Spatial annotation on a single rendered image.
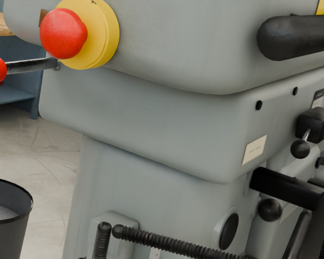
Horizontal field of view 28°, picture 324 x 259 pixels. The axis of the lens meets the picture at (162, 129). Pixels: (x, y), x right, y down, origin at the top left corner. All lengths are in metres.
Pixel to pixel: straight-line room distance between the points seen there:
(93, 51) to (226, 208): 0.27
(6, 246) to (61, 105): 2.18
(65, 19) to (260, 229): 0.46
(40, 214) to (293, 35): 3.86
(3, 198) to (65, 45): 2.67
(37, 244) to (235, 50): 3.47
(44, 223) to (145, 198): 3.50
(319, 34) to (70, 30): 0.21
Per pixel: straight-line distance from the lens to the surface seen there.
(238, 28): 0.52
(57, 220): 4.25
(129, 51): 0.53
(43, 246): 3.92
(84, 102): 0.68
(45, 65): 0.67
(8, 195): 3.14
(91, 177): 0.74
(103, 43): 0.52
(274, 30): 0.51
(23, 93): 6.14
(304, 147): 0.72
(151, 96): 0.64
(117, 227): 0.61
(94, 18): 0.53
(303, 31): 0.52
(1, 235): 2.80
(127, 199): 0.72
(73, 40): 0.51
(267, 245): 0.88
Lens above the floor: 1.85
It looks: 16 degrees down
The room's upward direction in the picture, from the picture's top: 12 degrees clockwise
